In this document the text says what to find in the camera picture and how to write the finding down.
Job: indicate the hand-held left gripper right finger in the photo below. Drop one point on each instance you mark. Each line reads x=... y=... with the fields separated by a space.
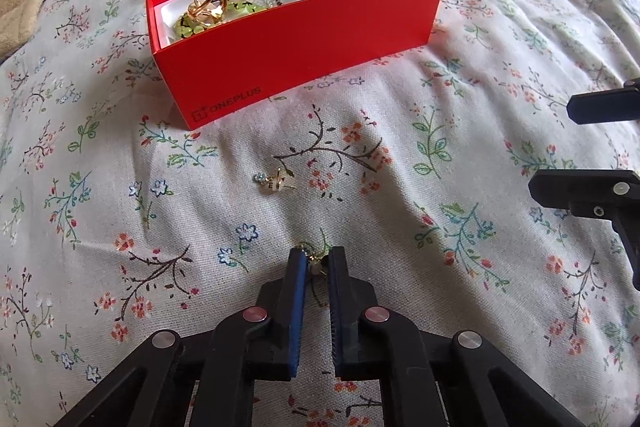
x=336 y=307

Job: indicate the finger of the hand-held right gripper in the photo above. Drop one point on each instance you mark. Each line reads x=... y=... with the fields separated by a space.
x=575 y=189
x=600 y=107

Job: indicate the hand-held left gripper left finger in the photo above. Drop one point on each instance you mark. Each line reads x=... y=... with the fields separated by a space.
x=299 y=307

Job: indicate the small gold earring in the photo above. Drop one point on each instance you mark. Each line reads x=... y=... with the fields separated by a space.
x=316 y=263
x=275 y=183

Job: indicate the red cardboard box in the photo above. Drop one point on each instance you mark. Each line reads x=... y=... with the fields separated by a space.
x=300 y=37

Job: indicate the floral bed sheet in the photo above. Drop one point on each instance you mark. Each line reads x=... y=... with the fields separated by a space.
x=450 y=257

